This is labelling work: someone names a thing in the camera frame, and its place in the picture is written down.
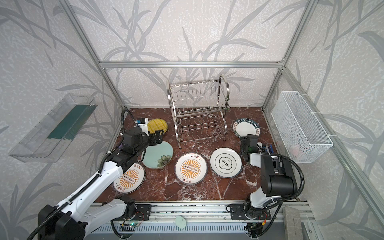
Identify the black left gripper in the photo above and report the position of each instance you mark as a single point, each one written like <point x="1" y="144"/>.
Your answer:
<point x="155" y="137"/>

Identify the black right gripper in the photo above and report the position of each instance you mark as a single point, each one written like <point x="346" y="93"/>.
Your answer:
<point x="249" y="144"/>

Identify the white plate green text rim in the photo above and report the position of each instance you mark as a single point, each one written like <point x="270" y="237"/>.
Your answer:
<point x="244" y="127"/>

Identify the white plate black quatrefoil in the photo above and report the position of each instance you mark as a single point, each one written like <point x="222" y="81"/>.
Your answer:
<point x="226" y="163"/>

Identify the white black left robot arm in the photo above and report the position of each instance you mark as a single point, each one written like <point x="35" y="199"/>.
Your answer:
<point x="70" y="219"/>

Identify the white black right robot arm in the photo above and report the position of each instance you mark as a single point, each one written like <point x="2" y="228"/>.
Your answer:
<point x="281" y="178"/>

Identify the stainless steel dish rack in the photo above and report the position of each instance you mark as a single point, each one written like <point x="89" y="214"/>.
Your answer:
<point x="199" y="109"/>

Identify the yellow ribbed plate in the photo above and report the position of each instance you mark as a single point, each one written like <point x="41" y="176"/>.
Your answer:
<point x="157" y="125"/>

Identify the light green flower plate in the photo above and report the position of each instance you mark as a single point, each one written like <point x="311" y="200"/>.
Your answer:
<point x="157" y="157"/>

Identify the blue clip tool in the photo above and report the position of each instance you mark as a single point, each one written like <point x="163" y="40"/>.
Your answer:
<point x="268" y="148"/>

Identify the orange sunburst plate centre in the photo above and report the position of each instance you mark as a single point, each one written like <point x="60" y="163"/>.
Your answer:
<point x="191" y="168"/>

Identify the orange sunburst plate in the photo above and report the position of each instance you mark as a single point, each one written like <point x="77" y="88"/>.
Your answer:
<point x="191" y="168"/>
<point x="131" y="180"/>

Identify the orange sunburst plate left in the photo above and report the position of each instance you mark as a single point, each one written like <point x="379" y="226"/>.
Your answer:
<point x="131" y="180"/>

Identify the pale green oval puck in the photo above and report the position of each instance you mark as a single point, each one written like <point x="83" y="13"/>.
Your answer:
<point x="180" y="222"/>

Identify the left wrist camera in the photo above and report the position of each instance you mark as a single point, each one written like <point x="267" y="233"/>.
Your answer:
<point x="143" y="124"/>

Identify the white wire mesh basket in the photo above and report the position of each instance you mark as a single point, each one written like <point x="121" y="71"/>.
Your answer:
<point x="302" y="134"/>

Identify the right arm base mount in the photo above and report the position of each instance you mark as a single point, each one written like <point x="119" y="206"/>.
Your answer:
<point x="242" y="212"/>

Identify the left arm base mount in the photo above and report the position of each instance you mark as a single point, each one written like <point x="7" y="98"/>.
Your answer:
<point x="140" y="212"/>

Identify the clear plastic wall shelf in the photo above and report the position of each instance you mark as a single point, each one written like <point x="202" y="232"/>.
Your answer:
<point x="50" y="138"/>

